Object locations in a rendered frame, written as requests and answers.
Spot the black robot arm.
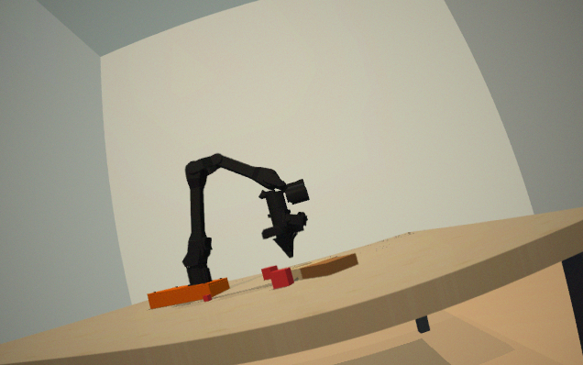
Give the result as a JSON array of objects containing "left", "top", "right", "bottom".
[{"left": 182, "top": 153, "right": 310, "bottom": 286}]

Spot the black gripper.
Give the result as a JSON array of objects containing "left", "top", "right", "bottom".
[{"left": 261, "top": 206, "right": 304, "bottom": 258}]

